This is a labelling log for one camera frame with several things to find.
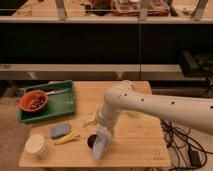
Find yellow banana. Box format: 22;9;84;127
54;131;80;145

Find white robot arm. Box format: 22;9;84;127
94;80;213;135

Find small black round cup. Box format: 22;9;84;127
87;134;97;148

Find pale blue crumpled cloth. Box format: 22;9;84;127
92;125;112;160

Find green plastic tray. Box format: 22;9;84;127
19;80;76;124

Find blue sponge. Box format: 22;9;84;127
51;123;71;139

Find light green fruit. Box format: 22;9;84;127
128;112;137;118

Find orange bowl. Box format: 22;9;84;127
19;90;48;113

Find white stacked cups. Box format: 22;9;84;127
25;134;47;156

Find dark box on shelf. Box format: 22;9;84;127
178;51;213;77

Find white-handled utensil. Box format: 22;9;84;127
46;88;68;95

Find black cables and adapter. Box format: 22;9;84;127
161;119;213;169

